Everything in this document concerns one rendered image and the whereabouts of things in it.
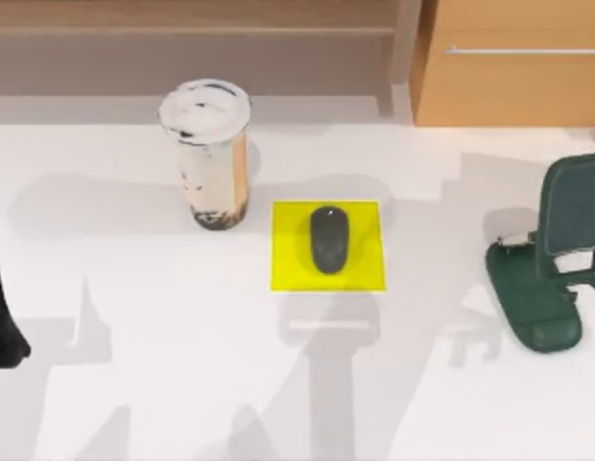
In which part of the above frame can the flat yellow square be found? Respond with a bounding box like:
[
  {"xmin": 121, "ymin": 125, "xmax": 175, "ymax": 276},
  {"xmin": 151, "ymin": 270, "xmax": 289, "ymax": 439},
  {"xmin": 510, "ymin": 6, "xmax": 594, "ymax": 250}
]
[{"xmin": 270, "ymin": 200, "xmax": 389, "ymax": 293}]

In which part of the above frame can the black computer mouse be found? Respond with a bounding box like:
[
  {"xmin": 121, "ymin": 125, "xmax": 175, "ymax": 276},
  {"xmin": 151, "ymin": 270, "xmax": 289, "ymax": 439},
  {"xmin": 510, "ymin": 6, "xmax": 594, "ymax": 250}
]
[{"xmin": 309, "ymin": 206, "xmax": 351, "ymax": 276}]

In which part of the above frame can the white bubble tea cup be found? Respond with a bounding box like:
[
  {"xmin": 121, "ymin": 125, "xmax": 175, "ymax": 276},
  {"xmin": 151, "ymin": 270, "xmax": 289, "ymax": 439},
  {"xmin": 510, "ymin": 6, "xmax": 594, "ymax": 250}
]
[{"xmin": 157, "ymin": 80, "xmax": 253, "ymax": 231}]

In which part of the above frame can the wooden open shelf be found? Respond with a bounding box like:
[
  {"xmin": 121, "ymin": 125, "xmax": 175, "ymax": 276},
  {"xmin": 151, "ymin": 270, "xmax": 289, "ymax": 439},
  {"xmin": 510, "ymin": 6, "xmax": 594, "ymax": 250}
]
[{"xmin": 0, "ymin": 0, "xmax": 426, "ymax": 118}]

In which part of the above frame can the dark green phone stand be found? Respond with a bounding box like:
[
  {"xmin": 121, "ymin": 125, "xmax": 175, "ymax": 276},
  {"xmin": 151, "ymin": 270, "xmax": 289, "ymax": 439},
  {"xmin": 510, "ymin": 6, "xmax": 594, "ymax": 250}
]
[{"xmin": 485, "ymin": 152, "xmax": 595, "ymax": 354}]

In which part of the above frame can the wooden cupboard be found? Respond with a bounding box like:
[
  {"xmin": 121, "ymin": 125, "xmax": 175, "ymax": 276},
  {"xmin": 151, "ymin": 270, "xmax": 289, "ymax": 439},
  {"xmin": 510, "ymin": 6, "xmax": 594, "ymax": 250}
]
[{"xmin": 408, "ymin": 0, "xmax": 595, "ymax": 129}]

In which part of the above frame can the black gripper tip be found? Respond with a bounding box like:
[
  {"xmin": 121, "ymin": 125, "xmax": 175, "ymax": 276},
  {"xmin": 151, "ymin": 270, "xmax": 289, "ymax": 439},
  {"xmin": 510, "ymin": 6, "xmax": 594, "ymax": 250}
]
[{"xmin": 0, "ymin": 244, "xmax": 32, "ymax": 370}]

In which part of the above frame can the long metal handle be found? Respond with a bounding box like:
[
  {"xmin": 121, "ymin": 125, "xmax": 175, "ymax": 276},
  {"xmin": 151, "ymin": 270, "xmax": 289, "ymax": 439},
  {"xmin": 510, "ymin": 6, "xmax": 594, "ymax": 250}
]
[{"xmin": 445, "ymin": 45, "xmax": 595, "ymax": 56}]

